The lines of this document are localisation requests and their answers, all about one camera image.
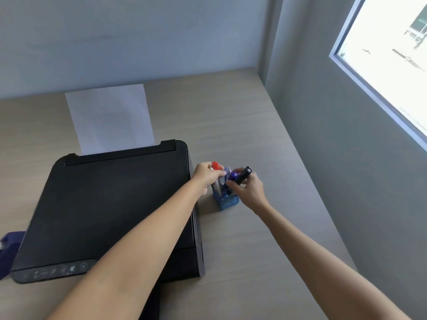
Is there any black marker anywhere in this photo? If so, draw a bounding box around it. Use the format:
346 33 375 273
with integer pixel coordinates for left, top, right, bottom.
227 166 252 194

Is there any dark blue object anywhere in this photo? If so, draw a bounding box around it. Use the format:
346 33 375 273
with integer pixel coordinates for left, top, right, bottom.
0 231 26 281

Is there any window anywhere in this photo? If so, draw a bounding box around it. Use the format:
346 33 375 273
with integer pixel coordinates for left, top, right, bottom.
329 0 427 152

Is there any blue mesh pen holder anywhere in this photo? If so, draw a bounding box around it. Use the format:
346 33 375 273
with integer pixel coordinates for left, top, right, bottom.
212 186 241 211

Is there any person's right hand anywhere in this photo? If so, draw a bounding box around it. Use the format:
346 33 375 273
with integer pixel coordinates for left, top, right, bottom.
226 172 269 215

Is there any person's right forearm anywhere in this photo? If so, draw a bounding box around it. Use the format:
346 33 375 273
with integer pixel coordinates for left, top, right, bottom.
256 202 411 320

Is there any white paper sheet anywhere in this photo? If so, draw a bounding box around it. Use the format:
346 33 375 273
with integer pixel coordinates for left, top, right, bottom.
65 84 156 156

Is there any black printer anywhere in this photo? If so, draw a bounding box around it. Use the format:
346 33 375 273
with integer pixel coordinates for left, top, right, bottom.
10 140 205 320

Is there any person's left hand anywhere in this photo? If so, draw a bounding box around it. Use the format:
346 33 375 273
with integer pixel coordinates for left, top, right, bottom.
190 162 227 196

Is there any person's left forearm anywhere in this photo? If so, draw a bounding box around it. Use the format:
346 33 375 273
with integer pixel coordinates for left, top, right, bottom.
47 179 205 320

